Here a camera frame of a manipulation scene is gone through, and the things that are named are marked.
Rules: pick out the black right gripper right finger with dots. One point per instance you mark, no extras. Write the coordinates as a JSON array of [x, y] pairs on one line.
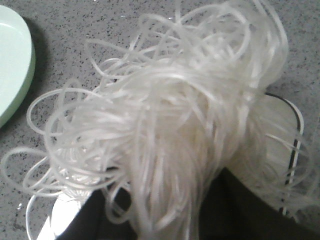
[[232, 212]]

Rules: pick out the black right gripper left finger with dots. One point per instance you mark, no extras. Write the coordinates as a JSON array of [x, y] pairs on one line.
[[91, 223]]

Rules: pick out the white vermicelli noodle bundle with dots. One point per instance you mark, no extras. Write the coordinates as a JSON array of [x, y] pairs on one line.
[[183, 102]]

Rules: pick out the silver black kitchen scale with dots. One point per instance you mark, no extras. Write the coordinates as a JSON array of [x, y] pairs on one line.
[[68, 206]]

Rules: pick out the light green round plate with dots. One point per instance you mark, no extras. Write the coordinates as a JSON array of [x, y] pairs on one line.
[[17, 62]]

